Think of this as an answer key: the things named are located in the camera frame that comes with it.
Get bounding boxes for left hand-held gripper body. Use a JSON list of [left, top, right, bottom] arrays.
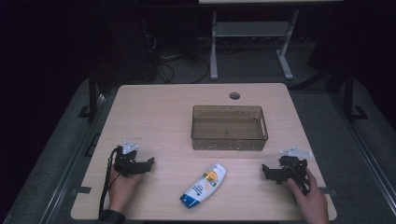
[[119, 138, 145, 178]]

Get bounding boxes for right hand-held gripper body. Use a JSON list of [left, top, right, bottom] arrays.
[[278, 146, 311, 196]]

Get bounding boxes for white and blue sunscreen bottle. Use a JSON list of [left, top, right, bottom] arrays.
[[179, 162, 228, 209]]

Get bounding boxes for brown transparent plastic bin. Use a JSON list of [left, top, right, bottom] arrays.
[[190, 105, 269, 152]]

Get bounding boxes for person's left hand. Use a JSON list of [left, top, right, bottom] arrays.
[[107, 173, 145, 215]]

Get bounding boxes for person's right hand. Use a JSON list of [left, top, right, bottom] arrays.
[[286, 167, 330, 224]]

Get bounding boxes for black metal stand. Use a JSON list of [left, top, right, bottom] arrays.
[[78, 69, 101, 120], [326, 66, 369, 123]]

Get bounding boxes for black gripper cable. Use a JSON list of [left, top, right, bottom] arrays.
[[98, 147, 123, 217]]

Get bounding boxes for black floor cables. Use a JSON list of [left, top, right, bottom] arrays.
[[154, 50, 211, 85]]

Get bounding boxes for grey metal table frame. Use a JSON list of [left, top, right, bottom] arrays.
[[209, 9, 301, 82]]

